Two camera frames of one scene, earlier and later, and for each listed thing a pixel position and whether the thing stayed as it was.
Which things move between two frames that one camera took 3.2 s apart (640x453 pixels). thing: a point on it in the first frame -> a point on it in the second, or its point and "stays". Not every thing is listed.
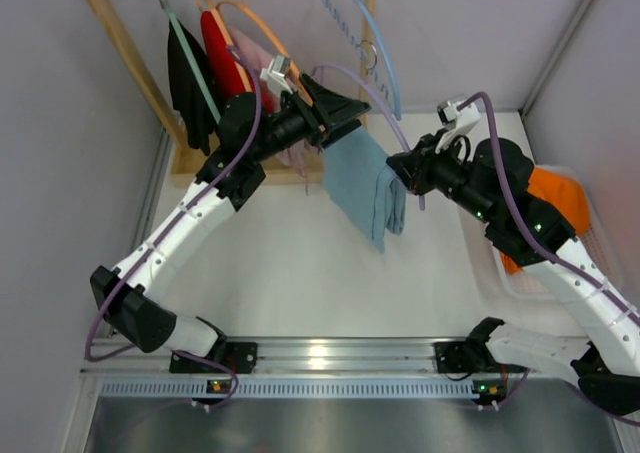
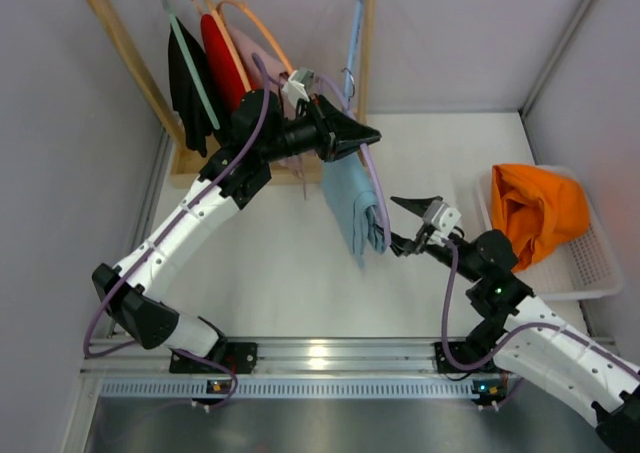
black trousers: [191, 110] stays
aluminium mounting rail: [311, 356] stays
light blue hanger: [357, 17] -> [354, 47]
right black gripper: [417, 171] -> [417, 240]
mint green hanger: [195, 71] stays
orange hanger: [286, 59] stays
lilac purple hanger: [381, 99] -> [376, 186]
